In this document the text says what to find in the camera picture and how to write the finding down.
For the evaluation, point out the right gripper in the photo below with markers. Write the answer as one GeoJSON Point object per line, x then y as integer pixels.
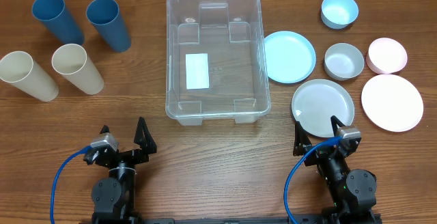
{"type": "Point", "coordinates": [302, 142]}

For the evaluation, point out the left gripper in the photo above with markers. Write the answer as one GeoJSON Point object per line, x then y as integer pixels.
{"type": "Point", "coordinates": [145, 143]}

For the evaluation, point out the grey plate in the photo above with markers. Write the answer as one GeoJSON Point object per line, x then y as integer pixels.
{"type": "Point", "coordinates": [316, 101]}

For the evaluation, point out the grey bowl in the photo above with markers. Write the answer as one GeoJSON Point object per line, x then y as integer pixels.
{"type": "Point", "coordinates": [343, 61]}

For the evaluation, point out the pink plate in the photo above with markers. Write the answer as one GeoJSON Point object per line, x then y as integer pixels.
{"type": "Point", "coordinates": [392, 102]}

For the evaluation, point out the light blue plate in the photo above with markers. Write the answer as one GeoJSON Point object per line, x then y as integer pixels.
{"type": "Point", "coordinates": [290, 57]}

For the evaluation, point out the pink bowl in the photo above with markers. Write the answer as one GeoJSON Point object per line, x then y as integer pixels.
{"type": "Point", "coordinates": [386, 56]}

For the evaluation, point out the light blue bowl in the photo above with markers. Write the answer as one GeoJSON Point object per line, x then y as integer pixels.
{"type": "Point", "coordinates": [338, 14]}

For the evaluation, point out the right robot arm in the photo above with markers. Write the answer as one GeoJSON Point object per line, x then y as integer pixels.
{"type": "Point", "coordinates": [353, 191]}

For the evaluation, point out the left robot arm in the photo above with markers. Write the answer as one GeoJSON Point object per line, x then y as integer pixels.
{"type": "Point", "coordinates": [114, 196]}

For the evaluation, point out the clear plastic storage container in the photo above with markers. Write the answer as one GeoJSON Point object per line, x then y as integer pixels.
{"type": "Point", "coordinates": [231, 33]}

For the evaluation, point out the blue cup near container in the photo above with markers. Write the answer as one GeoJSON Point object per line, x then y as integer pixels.
{"type": "Point", "coordinates": [107, 19]}

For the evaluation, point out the cream cup inner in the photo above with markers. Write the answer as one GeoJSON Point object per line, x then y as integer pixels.
{"type": "Point", "coordinates": [73, 63]}

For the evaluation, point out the cream cup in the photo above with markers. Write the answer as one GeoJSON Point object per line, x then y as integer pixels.
{"type": "Point", "coordinates": [20, 70]}
{"type": "Point", "coordinates": [73, 63]}

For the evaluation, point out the cream cup far left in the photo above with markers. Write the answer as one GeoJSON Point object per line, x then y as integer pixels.
{"type": "Point", "coordinates": [20, 70]}

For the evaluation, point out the blue cup far left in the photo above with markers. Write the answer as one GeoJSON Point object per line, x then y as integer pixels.
{"type": "Point", "coordinates": [56, 17]}

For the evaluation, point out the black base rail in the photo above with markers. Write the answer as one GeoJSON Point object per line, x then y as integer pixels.
{"type": "Point", "coordinates": [239, 220]}

